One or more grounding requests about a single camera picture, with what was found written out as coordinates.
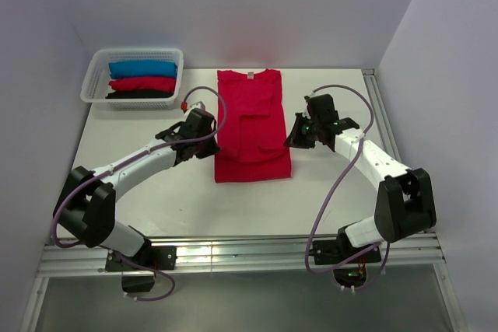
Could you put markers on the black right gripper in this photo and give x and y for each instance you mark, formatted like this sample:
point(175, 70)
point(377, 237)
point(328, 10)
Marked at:
point(296, 139)

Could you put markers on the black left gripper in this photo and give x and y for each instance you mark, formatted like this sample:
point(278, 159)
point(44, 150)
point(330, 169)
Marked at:
point(212, 148)

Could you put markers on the red t shirt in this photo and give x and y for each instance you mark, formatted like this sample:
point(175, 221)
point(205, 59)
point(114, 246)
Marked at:
point(252, 138)
point(164, 84)

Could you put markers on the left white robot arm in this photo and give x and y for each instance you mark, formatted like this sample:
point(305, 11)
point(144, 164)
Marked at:
point(87, 204)

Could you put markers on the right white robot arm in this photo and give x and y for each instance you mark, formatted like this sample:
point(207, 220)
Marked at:
point(359, 238)

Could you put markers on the rolled red t shirt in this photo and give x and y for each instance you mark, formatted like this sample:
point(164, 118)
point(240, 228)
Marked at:
point(164, 84)

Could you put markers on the rolled black t shirt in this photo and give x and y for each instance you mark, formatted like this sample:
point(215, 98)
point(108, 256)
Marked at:
point(138, 94)

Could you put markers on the rolled blue t shirt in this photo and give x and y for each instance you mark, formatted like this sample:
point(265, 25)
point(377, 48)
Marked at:
point(140, 68)

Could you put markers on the white perforated plastic basket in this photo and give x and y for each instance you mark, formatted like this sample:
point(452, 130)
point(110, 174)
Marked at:
point(95, 86)

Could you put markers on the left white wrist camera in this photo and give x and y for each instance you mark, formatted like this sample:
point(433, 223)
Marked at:
point(185, 106)

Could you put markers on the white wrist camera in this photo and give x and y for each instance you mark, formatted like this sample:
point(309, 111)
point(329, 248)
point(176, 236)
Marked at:
point(309, 96)
point(185, 106)

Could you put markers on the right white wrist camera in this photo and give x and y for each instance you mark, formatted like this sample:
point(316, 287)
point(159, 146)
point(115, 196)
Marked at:
point(309, 96)

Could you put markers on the aluminium side rail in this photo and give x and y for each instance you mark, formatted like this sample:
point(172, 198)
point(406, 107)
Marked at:
point(389, 133)

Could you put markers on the aluminium front rail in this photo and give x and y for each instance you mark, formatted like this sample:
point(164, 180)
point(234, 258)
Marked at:
point(242, 254)

